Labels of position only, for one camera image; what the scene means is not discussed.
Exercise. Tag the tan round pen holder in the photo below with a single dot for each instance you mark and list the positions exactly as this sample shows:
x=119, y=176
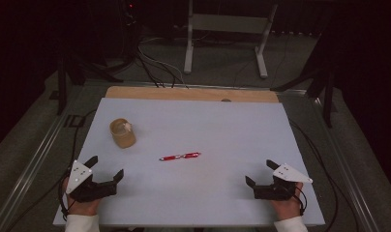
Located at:
x=124, y=139

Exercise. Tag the person's left hand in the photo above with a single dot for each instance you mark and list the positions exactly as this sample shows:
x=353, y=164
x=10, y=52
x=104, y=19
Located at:
x=82, y=208

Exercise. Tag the white metal stand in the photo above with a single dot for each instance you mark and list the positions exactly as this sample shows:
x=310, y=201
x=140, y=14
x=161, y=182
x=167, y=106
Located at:
x=229, y=23

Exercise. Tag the aluminium rail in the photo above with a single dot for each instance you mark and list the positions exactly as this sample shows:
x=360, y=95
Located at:
x=345, y=174
x=32, y=167
x=200, y=86

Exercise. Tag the wooden table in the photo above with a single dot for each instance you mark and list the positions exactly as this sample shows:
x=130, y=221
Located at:
x=184, y=94

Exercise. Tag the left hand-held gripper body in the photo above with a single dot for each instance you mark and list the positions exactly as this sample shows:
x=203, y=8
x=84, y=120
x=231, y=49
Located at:
x=79, y=175

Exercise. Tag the small white figure on holder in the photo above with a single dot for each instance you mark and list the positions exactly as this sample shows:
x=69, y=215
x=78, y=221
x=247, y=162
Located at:
x=127, y=126

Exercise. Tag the red pen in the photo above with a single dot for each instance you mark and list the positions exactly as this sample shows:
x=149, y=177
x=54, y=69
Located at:
x=177, y=157

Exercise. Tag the person's right hand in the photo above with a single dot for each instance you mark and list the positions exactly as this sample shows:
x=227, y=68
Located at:
x=287, y=208

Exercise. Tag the dark equipment with red light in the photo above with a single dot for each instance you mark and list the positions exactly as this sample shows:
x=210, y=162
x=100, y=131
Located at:
x=129, y=29

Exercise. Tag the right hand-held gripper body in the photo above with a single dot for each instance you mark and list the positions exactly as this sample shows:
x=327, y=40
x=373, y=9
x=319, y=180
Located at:
x=288, y=174

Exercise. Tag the white board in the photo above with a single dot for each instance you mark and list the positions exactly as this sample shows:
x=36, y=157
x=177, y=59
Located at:
x=216, y=122

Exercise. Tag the black metal stand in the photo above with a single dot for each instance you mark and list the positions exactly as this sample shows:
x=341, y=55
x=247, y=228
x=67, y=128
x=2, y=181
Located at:
x=61, y=93
x=328, y=103

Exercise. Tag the black floor bracket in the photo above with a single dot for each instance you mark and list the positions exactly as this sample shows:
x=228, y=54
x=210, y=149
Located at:
x=74, y=121

